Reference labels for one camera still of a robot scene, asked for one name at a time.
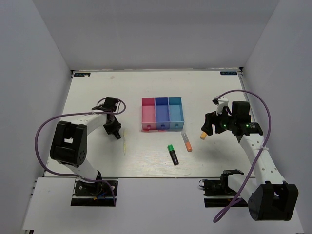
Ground green black highlighter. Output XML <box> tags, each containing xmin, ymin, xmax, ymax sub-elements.
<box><xmin>167</xmin><ymin>145</ymin><xmax>179</xmax><ymax>166</ymax></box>

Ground dark blue storage bin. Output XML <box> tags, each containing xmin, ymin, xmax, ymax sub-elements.
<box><xmin>155</xmin><ymin>97</ymin><xmax>170</xmax><ymax>130</ymax></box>

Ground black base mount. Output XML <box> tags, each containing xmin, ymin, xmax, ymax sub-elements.
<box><xmin>198</xmin><ymin>179</ymin><xmax>236</xmax><ymax>208</ymax></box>
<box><xmin>71</xmin><ymin>180</ymin><xmax>114</xmax><ymax>207</ymax></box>

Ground grey orange marker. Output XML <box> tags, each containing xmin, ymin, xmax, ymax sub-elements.
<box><xmin>181</xmin><ymin>132</ymin><xmax>193</xmax><ymax>152</ymax></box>

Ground corner label sticker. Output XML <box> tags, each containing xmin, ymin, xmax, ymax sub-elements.
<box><xmin>220</xmin><ymin>71</ymin><xmax>237</xmax><ymax>76</ymax></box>
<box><xmin>74</xmin><ymin>73</ymin><xmax>91</xmax><ymax>77</ymax></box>

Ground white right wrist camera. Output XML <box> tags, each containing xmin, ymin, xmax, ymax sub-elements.
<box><xmin>213</xmin><ymin>96</ymin><xmax>229</xmax><ymax>115</ymax></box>

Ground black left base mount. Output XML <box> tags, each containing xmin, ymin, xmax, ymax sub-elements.
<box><xmin>71</xmin><ymin>180</ymin><xmax>114</xmax><ymax>207</ymax></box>

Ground yellow slim highlighter pen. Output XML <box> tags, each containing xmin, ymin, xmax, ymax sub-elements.
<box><xmin>123</xmin><ymin>129</ymin><xmax>126</xmax><ymax>156</ymax></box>

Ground pink storage bin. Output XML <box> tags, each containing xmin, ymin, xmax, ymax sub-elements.
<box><xmin>141</xmin><ymin>97</ymin><xmax>156</xmax><ymax>130</ymax></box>

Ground light blue storage bin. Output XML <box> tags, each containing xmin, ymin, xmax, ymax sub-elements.
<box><xmin>168</xmin><ymin>97</ymin><xmax>184</xmax><ymax>130</ymax></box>

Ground right corner label sticker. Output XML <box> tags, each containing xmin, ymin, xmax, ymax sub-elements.
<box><xmin>220</xmin><ymin>71</ymin><xmax>237</xmax><ymax>76</ymax></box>

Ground orange pink highlighter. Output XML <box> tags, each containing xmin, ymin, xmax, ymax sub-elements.
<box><xmin>200</xmin><ymin>132</ymin><xmax>207</xmax><ymax>140</ymax></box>

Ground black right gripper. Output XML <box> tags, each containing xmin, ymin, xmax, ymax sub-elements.
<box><xmin>201</xmin><ymin>106</ymin><xmax>236</xmax><ymax>136</ymax></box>

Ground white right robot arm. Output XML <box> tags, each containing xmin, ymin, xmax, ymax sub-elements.
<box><xmin>199</xmin><ymin>97</ymin><xmax>298</xmax><ymax>221</ymax></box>

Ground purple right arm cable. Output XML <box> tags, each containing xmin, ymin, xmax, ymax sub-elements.
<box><xmin>213</xmin><ymin>89</ymin><xmax>273</xmax><ymax>224</ymax></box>

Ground left corner label sticker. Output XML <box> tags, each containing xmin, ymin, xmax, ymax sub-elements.
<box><xmin>74</xmin><ymin>73</ymin><xmax>91</xmax><ymax>77</ymax></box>

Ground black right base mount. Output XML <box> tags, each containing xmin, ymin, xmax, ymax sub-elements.
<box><xmin>198</xmin><ymin>179</ymin><xmax>236</xmax><ymax>208</ymax></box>

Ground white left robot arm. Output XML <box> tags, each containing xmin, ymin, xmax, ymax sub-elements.
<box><xmin>50</xmin><ymin>101</ymin><xmax>121</xmax><ymax>195</ymax></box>

